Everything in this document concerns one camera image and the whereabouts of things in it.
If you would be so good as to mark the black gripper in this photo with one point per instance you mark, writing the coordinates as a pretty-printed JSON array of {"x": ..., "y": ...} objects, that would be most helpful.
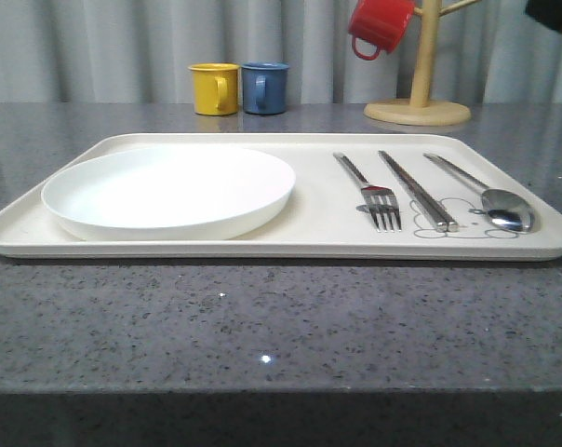
[{"x": 546, "y": 12}]

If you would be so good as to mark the silver spoon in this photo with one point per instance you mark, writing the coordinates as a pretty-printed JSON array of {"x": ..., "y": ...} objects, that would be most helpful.
[{"x": 504, "y": 209}]

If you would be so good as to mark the silver chopstick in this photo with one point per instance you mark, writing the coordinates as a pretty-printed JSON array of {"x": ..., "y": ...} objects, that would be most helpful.
[
  {"x": 432, "y": 210},
  {"x": 419, "y": 221}
]

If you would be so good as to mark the silver fork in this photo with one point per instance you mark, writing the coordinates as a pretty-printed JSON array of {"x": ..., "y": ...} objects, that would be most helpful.
[{"x": 380, "y": 201}]

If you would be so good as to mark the white round plate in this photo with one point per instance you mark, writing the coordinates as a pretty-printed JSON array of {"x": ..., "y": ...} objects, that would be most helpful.
[{"x": 170, "y": 192}]

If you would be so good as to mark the wooden mug tree stand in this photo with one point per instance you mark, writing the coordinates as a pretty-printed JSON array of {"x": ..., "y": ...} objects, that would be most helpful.
[{"x": 419, "y": 109}]

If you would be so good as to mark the red enamel mug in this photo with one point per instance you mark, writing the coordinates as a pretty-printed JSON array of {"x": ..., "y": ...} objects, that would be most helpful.
[{"x": 380, "y": 23}]

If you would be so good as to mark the blue enamel mug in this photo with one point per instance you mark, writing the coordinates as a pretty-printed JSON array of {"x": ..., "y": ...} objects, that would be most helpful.
[{"x": 264, "y": 87}]

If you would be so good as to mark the cream rabbit serving tray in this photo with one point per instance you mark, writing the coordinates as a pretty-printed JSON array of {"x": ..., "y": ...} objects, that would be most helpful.
[{"x": 325, "y": 215}]

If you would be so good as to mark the yellow enamel mug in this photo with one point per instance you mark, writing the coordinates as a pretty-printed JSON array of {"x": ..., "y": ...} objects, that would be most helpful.
[{"x": 215, "y": 88}]

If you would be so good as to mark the grey pleated curtain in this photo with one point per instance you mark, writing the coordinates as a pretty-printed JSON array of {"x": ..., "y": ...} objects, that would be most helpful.
[{"x": 140, "y": 51}]

